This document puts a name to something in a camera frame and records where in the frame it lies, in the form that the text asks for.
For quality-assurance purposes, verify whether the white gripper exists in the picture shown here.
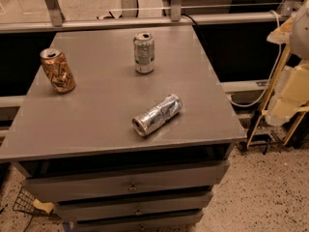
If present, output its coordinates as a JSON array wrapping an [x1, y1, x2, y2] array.
[[265, 16, 309, 126]]

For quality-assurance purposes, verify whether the green 7up can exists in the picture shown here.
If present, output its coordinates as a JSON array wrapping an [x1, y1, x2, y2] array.
[[133, 32, 155, 74]]

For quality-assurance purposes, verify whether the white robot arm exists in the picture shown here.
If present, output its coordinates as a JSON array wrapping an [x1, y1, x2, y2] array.
[[266, 1, 309, 126]]

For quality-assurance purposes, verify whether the crushed silver redbull can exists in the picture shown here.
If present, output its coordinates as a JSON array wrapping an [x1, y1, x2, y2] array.
[[132, 94, 183, 137]]

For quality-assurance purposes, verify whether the dented orange soda can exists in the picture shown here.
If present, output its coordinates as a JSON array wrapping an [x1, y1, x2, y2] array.
[[40, 47, 76, 94]]

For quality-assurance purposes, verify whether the top grey drawer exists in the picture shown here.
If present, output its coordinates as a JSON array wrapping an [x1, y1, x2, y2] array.
[[23, 160, 230, 202]]

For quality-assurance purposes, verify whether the grey drawer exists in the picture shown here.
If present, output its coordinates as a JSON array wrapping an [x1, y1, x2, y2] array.
[[56, 190, 213, 221], [75, 210, 203, 232], [23, 160, 230, 202]]

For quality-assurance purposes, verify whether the grey drawer cabinet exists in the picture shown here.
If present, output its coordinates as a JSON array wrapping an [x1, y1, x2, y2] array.
[[0, 25, 248, 232]]

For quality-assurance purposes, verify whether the bottom grey drawer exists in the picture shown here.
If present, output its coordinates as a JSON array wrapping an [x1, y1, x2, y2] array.
[[75, 210, 203, 232]]

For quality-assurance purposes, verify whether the middle grey drawer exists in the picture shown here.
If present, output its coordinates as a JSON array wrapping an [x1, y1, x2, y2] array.
[[56, 190, 213, 221]]

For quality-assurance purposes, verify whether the white cable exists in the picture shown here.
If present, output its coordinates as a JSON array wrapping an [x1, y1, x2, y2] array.
[[227, 9, 283, 108]]

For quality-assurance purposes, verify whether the black cable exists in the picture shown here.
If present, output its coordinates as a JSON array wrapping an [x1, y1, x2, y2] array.
[[182, 14, 223, 82]]

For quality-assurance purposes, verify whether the yellow wheeled cart frame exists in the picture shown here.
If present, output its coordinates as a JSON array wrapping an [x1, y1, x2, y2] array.
[[239, 43, 309, 154]]

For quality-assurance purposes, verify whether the metal railing frame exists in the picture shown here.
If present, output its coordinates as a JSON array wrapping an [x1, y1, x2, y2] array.
[[0, 0, 305, 34]]

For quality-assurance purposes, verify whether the black wire basket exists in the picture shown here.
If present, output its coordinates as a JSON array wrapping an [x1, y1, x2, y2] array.
[[13, 188, 47, 217]]

